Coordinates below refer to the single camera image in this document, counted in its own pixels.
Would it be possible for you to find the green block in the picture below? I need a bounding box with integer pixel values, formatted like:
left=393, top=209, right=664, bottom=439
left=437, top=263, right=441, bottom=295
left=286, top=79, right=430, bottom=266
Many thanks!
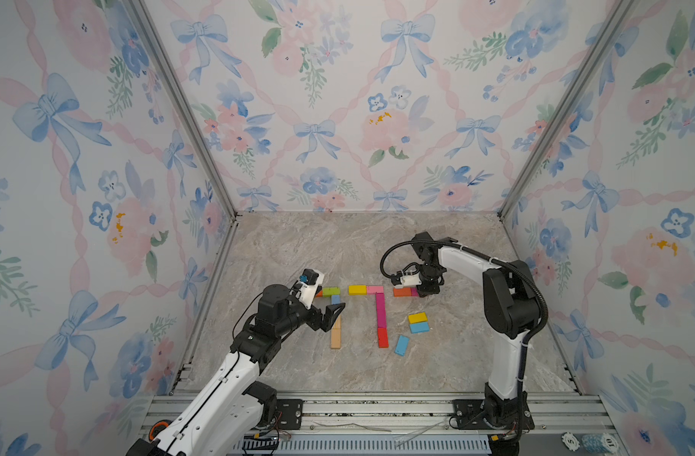
left=322, top=287, right=341, bottom=296

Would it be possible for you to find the yellow block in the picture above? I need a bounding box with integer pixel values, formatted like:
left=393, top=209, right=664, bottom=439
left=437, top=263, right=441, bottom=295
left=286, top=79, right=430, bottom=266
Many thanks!
left=408, top=313, right=428, bottom=325
left=348, top=285, right=368, bottom=296

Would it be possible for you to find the pink block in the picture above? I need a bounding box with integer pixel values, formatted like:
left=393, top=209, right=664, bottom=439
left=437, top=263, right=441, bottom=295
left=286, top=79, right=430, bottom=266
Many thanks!
left=367, top=286, right=385, bottom=295

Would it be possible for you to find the red block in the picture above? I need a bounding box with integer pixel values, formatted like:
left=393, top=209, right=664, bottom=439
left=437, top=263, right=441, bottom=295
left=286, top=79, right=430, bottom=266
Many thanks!
left=377, top=327, right=389, bottom=349

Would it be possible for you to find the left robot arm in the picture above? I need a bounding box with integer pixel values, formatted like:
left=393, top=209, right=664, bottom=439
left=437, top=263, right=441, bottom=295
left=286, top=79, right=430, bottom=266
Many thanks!
left=127, top=280, right=345, bottom=455

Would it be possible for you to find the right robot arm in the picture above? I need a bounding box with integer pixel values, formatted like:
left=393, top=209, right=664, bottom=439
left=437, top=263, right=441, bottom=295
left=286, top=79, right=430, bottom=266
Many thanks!
left=411, top=232, right=548, bottom=435

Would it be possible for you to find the blue block bottom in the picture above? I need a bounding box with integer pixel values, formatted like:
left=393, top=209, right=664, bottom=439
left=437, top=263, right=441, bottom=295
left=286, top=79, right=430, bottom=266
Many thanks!
left=394, top=336, right=410, bottom=356

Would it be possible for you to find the orange black tape measure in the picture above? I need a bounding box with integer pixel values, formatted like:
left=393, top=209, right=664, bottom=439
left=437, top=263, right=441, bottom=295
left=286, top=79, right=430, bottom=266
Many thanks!
left=147, top=419, right=172, bottom=442

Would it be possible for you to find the white blue object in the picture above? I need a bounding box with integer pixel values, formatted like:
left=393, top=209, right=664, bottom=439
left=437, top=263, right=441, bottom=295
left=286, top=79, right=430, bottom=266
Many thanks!
left=561, top=432, right=620, bottom=454

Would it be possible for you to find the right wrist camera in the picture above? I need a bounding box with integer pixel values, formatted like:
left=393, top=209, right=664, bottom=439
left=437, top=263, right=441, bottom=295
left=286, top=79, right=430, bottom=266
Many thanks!
left=394, top=272, right=421, bottom=288

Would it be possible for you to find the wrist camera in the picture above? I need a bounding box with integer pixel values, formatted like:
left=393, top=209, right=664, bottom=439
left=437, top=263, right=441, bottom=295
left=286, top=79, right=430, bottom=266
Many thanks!
left=292, top=268, right=325, bottom=310
left=394, top=272, right=421, bottom=288

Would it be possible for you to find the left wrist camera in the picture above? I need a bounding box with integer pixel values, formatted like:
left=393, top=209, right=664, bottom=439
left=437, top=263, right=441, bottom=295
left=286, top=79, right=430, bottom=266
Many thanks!
left=292, top=268, right=325, bottom=310

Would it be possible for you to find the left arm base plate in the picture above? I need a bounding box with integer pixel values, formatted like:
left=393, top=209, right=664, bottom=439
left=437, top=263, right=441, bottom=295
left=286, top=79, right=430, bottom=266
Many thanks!
left=254, top=398, right=304, bottom=431

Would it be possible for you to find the white cable duct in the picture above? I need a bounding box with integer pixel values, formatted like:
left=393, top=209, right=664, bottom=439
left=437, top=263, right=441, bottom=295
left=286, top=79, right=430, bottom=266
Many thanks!
left=228, top=434, right=493, bottom=455

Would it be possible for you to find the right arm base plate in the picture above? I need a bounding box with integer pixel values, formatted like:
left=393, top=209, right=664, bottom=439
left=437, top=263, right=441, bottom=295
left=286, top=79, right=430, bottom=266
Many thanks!
left=450, top=399, right=535, bottom=433

